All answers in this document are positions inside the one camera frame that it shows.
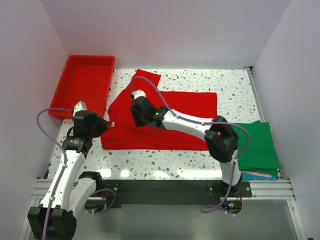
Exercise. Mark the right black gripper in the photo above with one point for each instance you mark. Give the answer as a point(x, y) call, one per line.
point(138, 122)

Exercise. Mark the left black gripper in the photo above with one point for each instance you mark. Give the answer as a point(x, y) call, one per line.
point(103, 124)

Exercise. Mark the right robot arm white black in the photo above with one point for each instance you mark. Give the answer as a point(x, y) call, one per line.
point(219, 136)

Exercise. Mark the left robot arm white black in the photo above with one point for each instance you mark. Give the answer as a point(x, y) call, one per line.
point(55, 217)

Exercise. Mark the red plastic bin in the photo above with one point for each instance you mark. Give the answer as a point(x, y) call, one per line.
point(85, 78)

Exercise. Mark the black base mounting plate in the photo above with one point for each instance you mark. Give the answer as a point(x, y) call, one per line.
point(158, 192)

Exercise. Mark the folded teal t-shirt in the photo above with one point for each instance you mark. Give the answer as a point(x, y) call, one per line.
point(274, 178)

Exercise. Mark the folded green t-shirt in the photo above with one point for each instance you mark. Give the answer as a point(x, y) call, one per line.
point(259, 152)

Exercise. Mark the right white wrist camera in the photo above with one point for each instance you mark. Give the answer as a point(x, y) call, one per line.
point(137, 93)

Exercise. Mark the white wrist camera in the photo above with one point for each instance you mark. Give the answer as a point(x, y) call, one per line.
point(80, 106)
point(137, 93)

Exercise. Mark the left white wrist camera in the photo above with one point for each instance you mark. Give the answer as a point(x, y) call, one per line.
point(80, 106)

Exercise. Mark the aluminium frame rail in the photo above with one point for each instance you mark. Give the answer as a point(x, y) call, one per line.
point(231, 203)

